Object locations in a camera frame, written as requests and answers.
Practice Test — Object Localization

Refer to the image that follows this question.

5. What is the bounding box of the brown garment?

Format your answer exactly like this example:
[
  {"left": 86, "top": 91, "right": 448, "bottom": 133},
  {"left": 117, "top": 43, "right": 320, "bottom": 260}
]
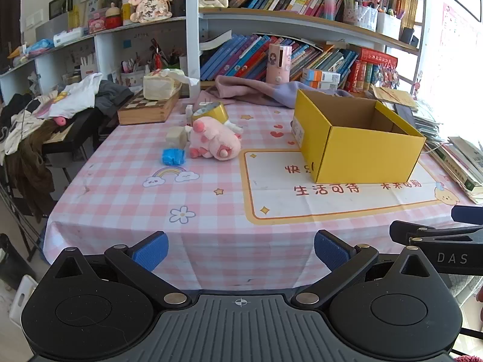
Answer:
[{"left": 4, "top": 121, "right": 57, "bottom": 219}]

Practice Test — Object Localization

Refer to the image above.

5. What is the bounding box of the pink and purple cloth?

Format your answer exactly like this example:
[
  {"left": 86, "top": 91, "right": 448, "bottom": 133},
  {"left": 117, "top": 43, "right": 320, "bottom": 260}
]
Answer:
[{"left": 192, "top": 75, "right": 355, "bottom": 109}]

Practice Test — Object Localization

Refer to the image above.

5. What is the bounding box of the small blue plastic toy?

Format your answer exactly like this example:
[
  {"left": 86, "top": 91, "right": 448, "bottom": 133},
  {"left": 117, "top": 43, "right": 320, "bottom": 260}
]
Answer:
[{"left": 162, "top": 148, "right": 186, "bottom": 166}]

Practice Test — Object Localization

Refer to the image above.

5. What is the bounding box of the dark grey garment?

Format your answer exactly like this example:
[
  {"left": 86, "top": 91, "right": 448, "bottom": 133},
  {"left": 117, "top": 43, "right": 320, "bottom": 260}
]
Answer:
[{"left": 94, "top": 79, "right": 133, "bottom": 117}]

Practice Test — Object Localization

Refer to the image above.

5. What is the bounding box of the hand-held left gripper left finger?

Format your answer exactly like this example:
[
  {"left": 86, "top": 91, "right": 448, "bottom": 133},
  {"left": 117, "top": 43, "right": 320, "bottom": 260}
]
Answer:
[{"left": 49, "top": 231, "right": 192, "bottom": 308}]

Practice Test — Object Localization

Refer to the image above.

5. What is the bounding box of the white t-shirt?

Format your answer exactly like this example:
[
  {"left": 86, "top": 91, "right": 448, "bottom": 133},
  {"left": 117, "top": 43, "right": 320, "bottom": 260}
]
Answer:
[{"left": 32, "top": 72, "right": 103, "bottom": 119}]

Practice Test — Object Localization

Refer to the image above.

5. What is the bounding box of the orange and blue carton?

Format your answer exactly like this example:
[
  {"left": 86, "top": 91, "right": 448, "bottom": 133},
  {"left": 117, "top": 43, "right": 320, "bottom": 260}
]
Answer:
[{"left": 301, "top": 68, "right": 341, "bottom": 82}]

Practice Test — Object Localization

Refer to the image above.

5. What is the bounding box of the white bookshelf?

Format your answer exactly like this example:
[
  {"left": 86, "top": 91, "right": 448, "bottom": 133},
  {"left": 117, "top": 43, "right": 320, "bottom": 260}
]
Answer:
[{"left": 0, "top": 0, "right": 427, "bottom": 95}]

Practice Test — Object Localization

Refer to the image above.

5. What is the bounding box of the row of tan-spined books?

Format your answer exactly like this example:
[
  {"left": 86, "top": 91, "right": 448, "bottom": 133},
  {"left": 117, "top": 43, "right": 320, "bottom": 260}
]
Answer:
[{"left": 394, "top": 0, "right": 419, "bottom": 27}]

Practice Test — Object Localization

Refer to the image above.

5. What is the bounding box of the white pen holder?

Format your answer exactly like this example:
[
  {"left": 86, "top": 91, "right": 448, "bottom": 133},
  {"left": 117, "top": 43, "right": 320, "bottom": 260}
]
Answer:
[{"left": 376, "top": 8, "right": 401, "bottom": 40}]

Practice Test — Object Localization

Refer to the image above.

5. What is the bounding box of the pink wall poster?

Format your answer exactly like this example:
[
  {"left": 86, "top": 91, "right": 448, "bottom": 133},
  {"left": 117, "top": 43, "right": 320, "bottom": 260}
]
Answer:
[{"left": 440, "top": 4, "right": 483, "bottom": 61}]

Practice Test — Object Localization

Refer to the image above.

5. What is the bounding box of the packing tape roll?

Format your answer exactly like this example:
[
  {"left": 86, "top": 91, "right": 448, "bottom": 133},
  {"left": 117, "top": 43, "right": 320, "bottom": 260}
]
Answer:
[{"left": 192, "top": 102, "right": 229, "bottom": 125}]

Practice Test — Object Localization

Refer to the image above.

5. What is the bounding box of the white open booklet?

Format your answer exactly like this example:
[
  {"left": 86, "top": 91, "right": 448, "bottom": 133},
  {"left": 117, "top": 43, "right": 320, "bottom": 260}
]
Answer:
[{"left": 199, "top": 30, "right": 232, "bottom": 51}]

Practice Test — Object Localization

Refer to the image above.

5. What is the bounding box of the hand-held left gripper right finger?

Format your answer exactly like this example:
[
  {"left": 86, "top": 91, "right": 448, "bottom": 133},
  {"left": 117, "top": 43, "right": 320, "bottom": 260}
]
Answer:
[{"left": 291, "top": 230, "right": 438, "bottom": 307}]

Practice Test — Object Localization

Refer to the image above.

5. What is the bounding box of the row of blue-spined books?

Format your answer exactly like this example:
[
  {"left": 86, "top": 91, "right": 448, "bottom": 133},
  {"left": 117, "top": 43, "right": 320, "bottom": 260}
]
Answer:
[{"left": 199, "top": 34, "right": 359, "bottom": 84}]

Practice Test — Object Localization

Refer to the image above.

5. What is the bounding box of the pink plush toy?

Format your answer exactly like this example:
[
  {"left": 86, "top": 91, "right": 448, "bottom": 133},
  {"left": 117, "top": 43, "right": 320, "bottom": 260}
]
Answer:
[{"left": 189, "top": 116, "right": 243, "bottom": 162}]

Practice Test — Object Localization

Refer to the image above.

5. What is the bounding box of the black side table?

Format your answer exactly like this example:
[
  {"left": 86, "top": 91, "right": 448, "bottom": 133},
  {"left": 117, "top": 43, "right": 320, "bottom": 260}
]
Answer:
[{"left": 41, "top": 107, "right": 104, "bottom": 155}]

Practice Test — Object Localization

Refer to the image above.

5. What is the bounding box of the white rectangular box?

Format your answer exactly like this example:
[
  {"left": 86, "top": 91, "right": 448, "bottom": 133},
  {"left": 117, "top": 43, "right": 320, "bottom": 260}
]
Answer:
[{"left": 53, "top": 27, "right": 84, "bottom": 48}]

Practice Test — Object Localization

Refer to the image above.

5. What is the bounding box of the pink cylindrical device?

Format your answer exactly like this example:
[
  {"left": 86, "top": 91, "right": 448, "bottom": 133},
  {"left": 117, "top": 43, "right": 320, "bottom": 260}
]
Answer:
[{"left": 266, "top": 43, "right": 293, "bottom": 84}]

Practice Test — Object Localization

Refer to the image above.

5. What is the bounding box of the large red flat book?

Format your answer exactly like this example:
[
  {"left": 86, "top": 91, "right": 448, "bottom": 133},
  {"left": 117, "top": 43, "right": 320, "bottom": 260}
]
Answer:
[{"left": 357, "top": 47, "right": 398, "bottom": 69}]

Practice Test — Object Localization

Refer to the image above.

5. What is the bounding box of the stack of papers and booklets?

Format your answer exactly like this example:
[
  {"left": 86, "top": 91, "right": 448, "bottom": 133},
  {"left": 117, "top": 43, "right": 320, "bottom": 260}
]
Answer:
[{"left": 411, "top": 100, "right": 444, "bottom": 144}]

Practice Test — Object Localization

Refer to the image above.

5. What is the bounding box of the beige tissue box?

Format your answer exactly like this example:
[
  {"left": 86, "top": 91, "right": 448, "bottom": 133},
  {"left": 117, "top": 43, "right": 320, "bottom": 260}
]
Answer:
[{"left": 142, "top": 68, "right": 199, "bottom": 100}]

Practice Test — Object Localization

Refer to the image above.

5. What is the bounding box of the yellow cardboard box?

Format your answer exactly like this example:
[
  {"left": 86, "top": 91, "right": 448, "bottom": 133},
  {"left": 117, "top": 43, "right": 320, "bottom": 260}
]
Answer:
[{"left": 291, "top": 89, "right": 427, "bottom": 184}]

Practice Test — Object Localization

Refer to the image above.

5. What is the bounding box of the pink gift box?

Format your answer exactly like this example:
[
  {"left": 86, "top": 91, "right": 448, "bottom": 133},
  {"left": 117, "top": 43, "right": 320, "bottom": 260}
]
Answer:
[{"left": 88, "top": 8, "right": 108, "bottom": 33}]

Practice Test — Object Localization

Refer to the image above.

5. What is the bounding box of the white stool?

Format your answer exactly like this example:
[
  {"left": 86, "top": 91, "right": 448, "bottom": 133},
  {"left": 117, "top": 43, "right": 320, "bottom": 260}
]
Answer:
[{"left": 9, "top": 275, "right": 38, "bottom": 325}]

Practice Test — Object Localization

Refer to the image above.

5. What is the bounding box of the clear pen holder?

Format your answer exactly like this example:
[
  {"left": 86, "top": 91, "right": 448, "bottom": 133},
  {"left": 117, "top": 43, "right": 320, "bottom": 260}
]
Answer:
[{"left": 343, "top": 0, "right": 378, "bottom": 31}]

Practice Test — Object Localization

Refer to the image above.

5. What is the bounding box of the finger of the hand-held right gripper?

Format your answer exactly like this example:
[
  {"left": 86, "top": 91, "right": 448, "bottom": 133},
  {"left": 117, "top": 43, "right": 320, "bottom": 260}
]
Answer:
[
  {"left": 452, "top": 205, "right": 483, "bottom": 225},
  {"left": 390, "top": 221, "right": 483, "bottom": 244}
]

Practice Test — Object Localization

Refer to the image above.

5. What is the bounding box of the wooden chess box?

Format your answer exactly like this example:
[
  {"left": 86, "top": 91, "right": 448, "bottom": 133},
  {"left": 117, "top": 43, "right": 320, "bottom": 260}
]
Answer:
[{"left": 117, "top": 88, "right": 182, "bottom": 126}]

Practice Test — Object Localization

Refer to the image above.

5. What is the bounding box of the pile of thick textbooks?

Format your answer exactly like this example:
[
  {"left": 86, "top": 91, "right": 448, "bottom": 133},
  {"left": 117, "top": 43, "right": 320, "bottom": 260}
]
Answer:
[{"left": 430, "top": 136, "right": 483, "bottom": 204}]

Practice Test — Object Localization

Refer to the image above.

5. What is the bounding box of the thick red book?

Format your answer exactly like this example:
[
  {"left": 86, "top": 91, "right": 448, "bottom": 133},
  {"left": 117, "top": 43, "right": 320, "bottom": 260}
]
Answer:
[{"left": 345, "top": 60, "right": 363, "bottom": 92}]

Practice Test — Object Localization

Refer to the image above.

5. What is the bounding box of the cream rectangular block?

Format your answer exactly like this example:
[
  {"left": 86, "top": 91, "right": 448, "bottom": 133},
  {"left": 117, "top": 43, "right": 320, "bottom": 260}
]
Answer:
[{"left": 166, "top": 126, "right": 190, "bottom": 148}]

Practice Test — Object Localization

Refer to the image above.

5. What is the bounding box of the pink checked tablecloth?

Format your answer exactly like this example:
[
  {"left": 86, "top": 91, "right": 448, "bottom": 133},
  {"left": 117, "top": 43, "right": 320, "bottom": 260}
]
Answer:
[{"left": 43, "top": 94, "right": 472, "bottom": 291}]

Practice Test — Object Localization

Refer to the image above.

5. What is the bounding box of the brown paper envelope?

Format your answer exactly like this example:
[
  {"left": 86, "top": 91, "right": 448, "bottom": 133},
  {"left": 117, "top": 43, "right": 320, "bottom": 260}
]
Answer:
[{"left": 372, "top": 85, "right": 417, "bottom": 112}]

